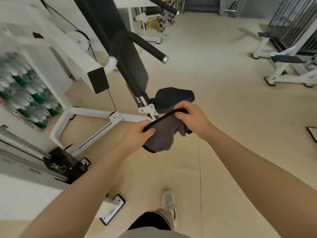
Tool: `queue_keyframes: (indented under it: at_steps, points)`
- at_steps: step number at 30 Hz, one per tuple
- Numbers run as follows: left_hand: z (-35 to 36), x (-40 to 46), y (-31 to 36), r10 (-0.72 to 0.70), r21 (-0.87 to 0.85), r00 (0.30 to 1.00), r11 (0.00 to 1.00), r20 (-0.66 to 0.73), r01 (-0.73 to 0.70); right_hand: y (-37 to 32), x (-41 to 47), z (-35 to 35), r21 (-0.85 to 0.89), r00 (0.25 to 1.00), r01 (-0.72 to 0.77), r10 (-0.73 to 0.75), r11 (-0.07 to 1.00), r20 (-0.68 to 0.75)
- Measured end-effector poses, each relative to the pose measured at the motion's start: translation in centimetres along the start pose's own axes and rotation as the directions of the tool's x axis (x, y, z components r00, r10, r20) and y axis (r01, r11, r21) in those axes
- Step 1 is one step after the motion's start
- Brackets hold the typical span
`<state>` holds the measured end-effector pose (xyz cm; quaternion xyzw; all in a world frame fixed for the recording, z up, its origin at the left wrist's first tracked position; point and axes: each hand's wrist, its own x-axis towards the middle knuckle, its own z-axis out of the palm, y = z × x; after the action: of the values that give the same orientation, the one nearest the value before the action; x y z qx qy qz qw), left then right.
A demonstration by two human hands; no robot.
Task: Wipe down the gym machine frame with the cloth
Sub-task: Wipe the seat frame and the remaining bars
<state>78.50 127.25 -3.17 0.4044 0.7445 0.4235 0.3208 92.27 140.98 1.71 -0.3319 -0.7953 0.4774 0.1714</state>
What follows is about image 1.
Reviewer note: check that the person's left hand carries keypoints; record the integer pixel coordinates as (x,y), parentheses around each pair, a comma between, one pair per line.
(138,136)

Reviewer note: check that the person's right hand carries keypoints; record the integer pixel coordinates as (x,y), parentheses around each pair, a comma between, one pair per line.
(195,118)

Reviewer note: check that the dark grey cleaning cloth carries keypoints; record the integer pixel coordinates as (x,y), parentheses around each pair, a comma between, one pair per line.
(163,133)

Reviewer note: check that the white gym machine frame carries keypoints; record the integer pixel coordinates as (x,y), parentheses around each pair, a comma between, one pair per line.
(74,59)

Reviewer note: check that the person's right forearm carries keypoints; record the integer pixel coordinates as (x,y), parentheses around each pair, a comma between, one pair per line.
(260,175)

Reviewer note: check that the person's left forearm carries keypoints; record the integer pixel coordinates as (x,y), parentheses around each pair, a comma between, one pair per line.
(74,195)

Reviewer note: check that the black padded seat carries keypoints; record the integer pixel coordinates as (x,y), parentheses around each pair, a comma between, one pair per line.
(173,97)

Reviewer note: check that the white sneaker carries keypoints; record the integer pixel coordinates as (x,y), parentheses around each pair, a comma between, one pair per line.
(168,199)

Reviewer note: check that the black weight stack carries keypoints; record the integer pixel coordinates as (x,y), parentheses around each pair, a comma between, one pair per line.
(64,166)

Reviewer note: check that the black shorts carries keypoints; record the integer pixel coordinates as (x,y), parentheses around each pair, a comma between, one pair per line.
(151,219)

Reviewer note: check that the chrome guide rod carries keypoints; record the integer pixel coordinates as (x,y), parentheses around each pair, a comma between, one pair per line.
(22,143)
(29,166)

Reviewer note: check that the dark staircase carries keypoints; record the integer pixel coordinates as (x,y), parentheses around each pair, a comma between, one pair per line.
(200,3)

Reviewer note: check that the metal step ladder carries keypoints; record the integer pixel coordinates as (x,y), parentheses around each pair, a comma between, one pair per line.
(230,6)

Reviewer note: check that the black foam roller pad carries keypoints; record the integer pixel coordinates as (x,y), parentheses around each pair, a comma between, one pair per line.
(163,4)

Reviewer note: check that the stack of water bottle packs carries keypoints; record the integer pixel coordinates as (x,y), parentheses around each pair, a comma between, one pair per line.
(24,91)

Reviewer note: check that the black metal rack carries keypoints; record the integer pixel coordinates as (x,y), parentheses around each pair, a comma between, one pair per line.
(292,22)

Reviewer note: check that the white bench frame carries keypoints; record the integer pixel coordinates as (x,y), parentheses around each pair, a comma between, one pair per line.
(260,48)
(292,78)

